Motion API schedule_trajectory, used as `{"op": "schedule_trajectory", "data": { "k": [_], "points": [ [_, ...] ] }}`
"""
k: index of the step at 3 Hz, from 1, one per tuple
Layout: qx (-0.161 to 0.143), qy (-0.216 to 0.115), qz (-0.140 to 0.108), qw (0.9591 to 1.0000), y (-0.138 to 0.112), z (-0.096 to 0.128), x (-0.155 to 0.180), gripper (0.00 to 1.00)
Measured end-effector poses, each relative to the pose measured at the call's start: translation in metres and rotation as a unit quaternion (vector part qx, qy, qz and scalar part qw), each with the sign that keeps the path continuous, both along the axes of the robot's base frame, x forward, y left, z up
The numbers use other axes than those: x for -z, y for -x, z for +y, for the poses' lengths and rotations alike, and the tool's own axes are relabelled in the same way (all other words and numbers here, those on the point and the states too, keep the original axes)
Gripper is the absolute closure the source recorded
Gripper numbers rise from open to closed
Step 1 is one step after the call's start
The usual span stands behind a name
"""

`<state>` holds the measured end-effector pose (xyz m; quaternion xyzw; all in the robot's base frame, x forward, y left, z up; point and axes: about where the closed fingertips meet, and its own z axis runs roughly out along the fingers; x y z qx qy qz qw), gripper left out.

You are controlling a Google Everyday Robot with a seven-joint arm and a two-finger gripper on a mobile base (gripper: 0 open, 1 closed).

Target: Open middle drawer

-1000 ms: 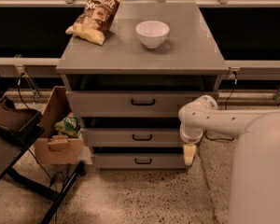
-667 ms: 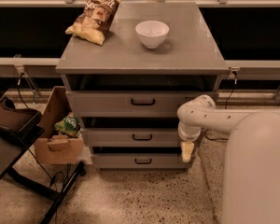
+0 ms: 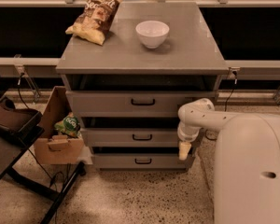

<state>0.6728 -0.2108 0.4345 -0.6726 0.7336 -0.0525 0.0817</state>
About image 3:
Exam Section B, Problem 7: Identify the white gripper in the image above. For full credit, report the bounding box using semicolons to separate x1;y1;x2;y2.
177;122;200;161

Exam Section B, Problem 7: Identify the grey drawer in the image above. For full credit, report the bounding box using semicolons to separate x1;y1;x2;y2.
81;128;179;147
66;91;211;117
91;154;195;170

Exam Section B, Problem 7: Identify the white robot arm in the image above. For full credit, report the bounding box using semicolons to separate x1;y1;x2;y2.
177;98;280;224

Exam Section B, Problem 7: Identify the grey drawer cabinet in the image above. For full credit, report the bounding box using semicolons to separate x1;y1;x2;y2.
55;1;230;172

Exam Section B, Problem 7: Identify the grey bottom drawer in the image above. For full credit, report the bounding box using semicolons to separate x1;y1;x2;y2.
91;154;195;170

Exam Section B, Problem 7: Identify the grey top drawer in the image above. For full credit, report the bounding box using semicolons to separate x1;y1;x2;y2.
66;91;211;117

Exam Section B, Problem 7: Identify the green snack bag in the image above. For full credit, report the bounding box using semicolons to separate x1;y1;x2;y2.
54;112;80;138

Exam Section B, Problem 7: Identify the white bowl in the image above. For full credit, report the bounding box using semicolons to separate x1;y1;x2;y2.
135;21;170;49

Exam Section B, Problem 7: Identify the cardboard box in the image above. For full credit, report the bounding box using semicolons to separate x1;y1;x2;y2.
34;87;84;164

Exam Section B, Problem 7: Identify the brown yellow chip bag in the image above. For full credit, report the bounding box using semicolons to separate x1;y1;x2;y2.
65;0;123;45

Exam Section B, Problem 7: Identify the black tray on table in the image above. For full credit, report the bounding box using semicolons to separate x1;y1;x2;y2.
0;97;42;138

